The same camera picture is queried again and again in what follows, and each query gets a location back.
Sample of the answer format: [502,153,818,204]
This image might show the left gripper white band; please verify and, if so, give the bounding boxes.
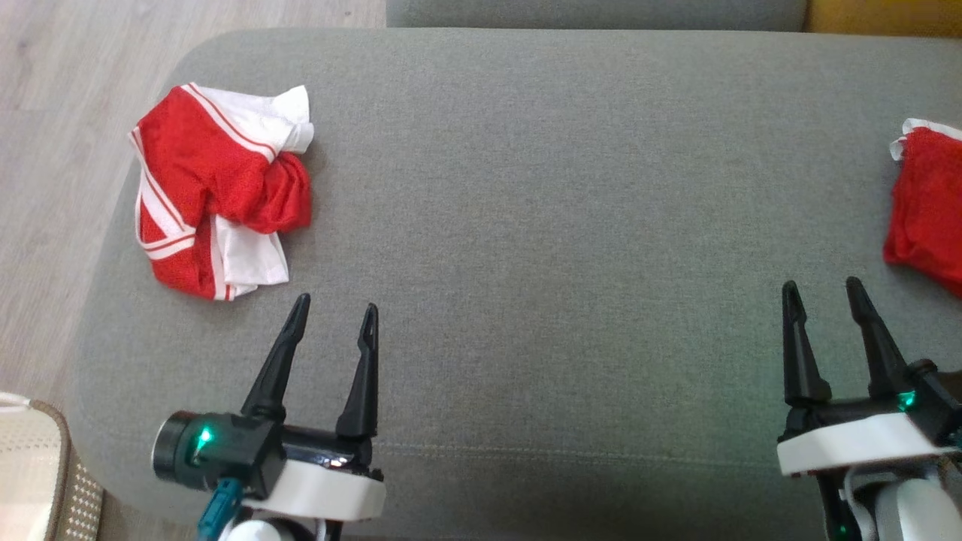
[240,293,387,521]

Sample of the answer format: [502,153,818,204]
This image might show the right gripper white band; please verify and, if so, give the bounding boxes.
[776,276,957,479]

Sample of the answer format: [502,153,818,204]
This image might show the red trousers with white stripes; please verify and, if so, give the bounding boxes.
[129,81,315,302]

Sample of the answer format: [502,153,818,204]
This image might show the red garment with white hem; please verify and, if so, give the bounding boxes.
[882,118,962,298]

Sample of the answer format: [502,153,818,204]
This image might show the grey fabric sofa ottoman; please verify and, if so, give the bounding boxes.
[64,29,962,541]

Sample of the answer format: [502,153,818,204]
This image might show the yellow cushion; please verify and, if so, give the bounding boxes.
[804,0,962,38]

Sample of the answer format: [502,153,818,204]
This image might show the grey fabric sofa section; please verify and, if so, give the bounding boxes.
[386,0,809,32]

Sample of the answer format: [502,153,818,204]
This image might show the camera cable with teal connector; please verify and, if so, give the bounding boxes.
[197,477,246,541]

